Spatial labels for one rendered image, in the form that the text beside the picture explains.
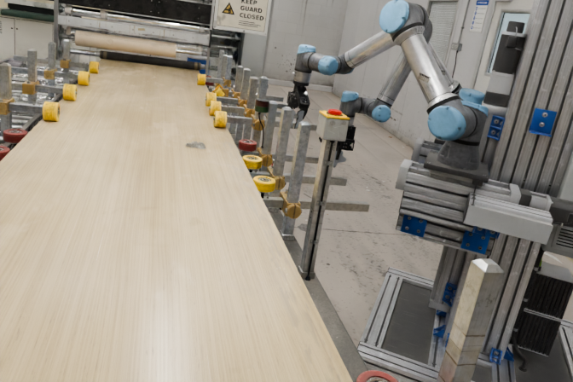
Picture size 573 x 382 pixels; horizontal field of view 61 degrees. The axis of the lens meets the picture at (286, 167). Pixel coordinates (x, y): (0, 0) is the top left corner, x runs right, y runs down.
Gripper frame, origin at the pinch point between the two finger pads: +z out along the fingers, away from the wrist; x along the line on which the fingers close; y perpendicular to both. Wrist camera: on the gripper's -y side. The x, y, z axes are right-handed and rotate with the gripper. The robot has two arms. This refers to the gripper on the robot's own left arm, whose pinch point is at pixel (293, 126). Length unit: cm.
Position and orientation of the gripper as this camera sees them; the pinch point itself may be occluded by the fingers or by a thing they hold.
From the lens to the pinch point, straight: 218.4
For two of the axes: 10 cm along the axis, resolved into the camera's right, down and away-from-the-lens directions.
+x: -9.7, -0.9, -2.5
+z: -1.7, 9.2, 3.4
